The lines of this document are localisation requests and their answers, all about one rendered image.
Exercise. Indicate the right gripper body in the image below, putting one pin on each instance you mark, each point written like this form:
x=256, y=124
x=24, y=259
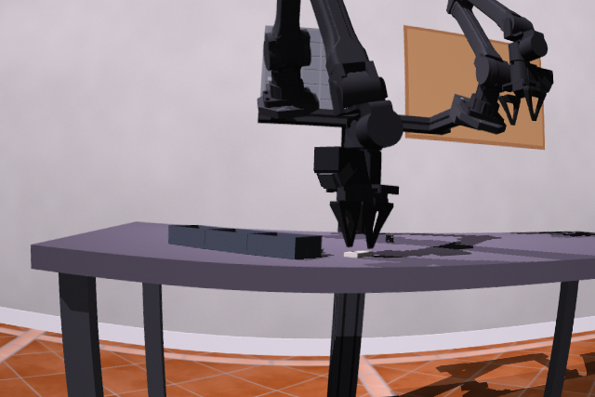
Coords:
x=360, y=192

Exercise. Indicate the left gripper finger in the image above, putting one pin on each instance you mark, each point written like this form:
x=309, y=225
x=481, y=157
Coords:
x=529, y=93
x=516, y=105

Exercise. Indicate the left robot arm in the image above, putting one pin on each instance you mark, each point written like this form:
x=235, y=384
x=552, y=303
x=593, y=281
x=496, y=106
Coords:
x=531, y=45

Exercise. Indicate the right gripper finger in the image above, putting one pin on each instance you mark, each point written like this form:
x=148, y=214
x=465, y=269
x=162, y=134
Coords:
x=338, y=208
x=370, y=210

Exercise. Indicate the dark grey three-compartment bin rack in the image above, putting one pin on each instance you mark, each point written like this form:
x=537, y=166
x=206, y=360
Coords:
x=294, y=246

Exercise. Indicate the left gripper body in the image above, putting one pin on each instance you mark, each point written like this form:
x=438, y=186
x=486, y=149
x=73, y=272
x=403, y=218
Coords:
x=519, y=80

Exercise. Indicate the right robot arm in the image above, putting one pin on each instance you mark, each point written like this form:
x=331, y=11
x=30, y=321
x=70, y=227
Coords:
x=376, y=126

